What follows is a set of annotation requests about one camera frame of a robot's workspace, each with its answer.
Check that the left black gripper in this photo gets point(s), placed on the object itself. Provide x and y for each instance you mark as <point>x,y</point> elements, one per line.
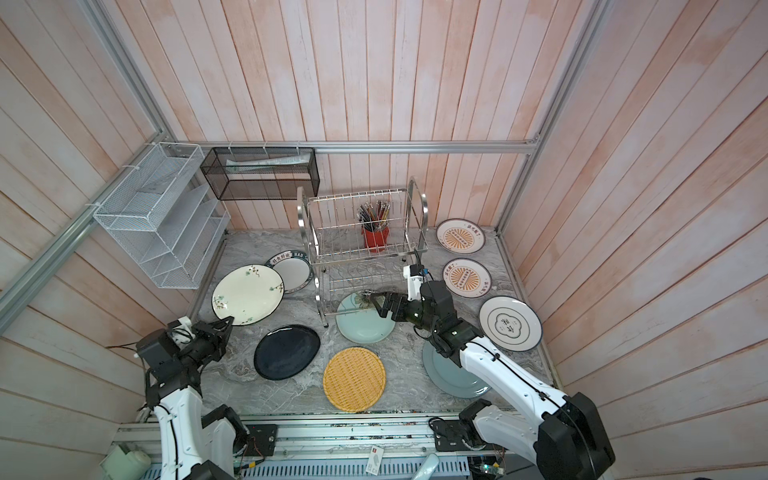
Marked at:
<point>218,337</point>

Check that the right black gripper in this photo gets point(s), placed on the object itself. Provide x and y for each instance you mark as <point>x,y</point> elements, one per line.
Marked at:
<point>393,297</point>

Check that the silver metal dish rack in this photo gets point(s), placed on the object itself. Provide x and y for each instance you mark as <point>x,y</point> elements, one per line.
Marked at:
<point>333,240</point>

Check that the green rim white plate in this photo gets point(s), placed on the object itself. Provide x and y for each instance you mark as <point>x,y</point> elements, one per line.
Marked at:
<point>294,268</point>

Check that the cream floral plate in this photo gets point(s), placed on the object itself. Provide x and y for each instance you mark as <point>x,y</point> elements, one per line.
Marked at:
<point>249,294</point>

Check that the dark blue glazed plate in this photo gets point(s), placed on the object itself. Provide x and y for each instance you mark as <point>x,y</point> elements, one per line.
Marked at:
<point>285,352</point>

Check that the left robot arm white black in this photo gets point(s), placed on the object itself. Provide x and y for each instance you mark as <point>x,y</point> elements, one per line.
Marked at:
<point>193,445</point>

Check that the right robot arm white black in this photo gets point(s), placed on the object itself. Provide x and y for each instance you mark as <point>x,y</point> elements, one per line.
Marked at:
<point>562,435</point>

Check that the light green flower plate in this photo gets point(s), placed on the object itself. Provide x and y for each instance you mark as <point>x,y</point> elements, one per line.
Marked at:
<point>358,321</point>

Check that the red utensil cup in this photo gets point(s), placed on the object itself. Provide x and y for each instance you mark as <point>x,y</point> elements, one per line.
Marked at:
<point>375,241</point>

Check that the yellow woven bamboo tray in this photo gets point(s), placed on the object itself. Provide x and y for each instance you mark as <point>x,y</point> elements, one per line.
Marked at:
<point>354,380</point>

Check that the near orange sunburst plate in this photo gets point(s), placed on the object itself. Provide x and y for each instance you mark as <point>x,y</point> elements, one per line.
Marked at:
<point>467,278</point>

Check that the orange sunburst plate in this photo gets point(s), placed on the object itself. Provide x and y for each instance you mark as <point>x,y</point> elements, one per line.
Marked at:
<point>460,236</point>
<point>467,278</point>

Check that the colourful chopsticks bundle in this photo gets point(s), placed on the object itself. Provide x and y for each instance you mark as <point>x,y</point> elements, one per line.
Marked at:
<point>374,216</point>

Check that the grey green large plate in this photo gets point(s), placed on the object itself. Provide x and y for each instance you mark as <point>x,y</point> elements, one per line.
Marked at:
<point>448,377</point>

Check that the far orange sunburst plate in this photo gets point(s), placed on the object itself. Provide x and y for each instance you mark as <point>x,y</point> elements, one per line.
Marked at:
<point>460,236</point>

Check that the white plate black rings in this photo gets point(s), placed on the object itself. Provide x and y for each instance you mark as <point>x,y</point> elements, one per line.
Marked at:
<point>510,323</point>

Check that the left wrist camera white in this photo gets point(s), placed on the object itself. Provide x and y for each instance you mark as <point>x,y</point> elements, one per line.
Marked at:
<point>180,331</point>

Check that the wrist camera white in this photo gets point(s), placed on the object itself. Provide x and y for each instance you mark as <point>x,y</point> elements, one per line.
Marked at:
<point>180,331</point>
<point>415,277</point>

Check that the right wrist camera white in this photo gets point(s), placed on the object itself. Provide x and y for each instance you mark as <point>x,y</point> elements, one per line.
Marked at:
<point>415,277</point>

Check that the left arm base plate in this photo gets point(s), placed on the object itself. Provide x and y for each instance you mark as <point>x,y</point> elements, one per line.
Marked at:
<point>261,440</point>

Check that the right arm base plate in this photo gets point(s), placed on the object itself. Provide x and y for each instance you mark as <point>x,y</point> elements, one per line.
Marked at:
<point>447,435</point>

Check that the white wire mesh shelf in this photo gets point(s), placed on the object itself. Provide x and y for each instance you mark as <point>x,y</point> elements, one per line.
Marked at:
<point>170,228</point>

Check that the black mesh wall basket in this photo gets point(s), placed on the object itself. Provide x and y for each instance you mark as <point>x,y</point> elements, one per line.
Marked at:
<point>260,173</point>

